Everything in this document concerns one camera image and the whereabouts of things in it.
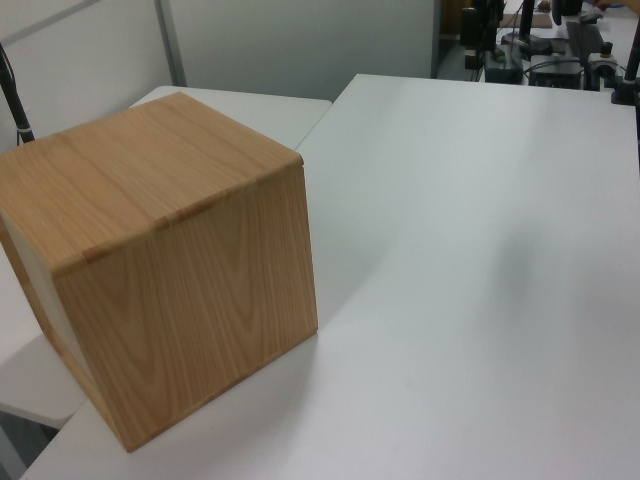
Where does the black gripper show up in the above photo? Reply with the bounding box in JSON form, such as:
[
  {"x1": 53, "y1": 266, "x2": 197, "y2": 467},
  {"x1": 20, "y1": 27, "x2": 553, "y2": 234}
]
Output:
[{"x1": 462, "y1": 7, "x2": 481, "y2": 72}]

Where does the light wooden drawer cabinet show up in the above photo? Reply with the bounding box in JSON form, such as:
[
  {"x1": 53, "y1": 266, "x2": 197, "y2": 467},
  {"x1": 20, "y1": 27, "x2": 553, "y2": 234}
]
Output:
[{"x1": 0, "y1": 91, "x2": 321, "y2": 454}]

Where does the dark green equipment box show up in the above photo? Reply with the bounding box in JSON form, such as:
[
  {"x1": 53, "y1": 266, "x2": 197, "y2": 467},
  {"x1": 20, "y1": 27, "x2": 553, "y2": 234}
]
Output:
[{"x1": 487, "y1": 49, "x2": 524, "y2": 84}]

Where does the brown wooden panel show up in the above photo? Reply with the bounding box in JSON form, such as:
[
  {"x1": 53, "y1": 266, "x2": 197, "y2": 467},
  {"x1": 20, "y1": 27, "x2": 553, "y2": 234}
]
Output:
[{"x1": 439, "y1": 0, "x2": 464, "y2": 37}]

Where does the black monitor stand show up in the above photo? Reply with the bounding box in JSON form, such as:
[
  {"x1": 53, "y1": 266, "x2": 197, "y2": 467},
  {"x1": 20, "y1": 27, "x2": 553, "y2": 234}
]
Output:
[{"x1": 514, "y1": 0, "x2": 554, "y2": 57}]

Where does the black computer box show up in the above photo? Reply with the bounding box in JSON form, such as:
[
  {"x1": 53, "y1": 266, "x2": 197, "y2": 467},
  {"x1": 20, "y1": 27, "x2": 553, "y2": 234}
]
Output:
[{"x1": 528, "y1": 58, "x2": 587, "y2": 90}]

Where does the emergency stop button box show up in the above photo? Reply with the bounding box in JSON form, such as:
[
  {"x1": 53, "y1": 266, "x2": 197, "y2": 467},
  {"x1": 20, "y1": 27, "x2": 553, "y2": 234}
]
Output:
[{"x1": 589, "y1": 41, "x2": 617, "y2": 76}]

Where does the black camera pole with clamp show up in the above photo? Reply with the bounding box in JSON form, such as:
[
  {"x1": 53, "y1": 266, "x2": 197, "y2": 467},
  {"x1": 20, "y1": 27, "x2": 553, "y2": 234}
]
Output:
[{"x1": 610, "y1": 27, "x2": 640, "y2": 106}]

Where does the aluminium partition post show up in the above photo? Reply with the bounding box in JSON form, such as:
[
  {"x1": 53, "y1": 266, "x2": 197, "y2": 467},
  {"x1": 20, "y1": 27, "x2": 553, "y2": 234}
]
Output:
[{"x1": 153, "y1": 0, "x2": 188, "y2": 88}]

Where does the black camera pole white tie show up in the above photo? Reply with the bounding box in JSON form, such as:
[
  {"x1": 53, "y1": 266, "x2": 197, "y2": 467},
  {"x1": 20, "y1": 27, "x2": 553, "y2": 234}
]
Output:
[{"x1": 0, "y1": 42, "x2": 37, "y2": 146}]

